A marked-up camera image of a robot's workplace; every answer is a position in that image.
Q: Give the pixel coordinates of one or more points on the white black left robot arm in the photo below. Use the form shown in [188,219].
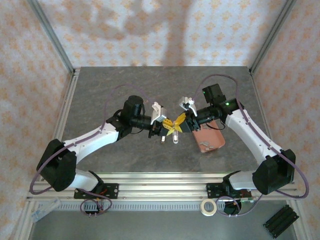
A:
[92,142]

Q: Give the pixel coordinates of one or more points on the tan mini stapler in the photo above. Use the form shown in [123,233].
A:
[162,140]

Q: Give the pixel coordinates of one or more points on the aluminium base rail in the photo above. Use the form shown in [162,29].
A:
[160,186]

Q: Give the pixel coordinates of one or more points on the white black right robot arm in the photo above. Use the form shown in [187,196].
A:
[250,135]

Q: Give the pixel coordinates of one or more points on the short black extrusion piece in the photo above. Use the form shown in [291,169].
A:
[281,221]

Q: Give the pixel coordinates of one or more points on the aluminium frame post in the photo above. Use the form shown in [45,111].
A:
[51,35]
[272,35]

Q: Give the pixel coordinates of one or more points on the clear plastic strip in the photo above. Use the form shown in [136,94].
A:
[46,210]

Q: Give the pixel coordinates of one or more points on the small green circuit board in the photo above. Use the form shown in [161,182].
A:
[246,200]

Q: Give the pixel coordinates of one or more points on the pink plastic tray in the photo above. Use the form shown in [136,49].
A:
[212,136]

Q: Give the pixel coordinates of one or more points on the white tape roll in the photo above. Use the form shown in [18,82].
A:
[202,208]

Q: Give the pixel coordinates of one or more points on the pink white mini stapler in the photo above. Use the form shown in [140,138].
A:
[175,138]

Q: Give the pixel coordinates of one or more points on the aluminium side rail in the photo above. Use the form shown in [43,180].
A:
[260,100]
[68,100]

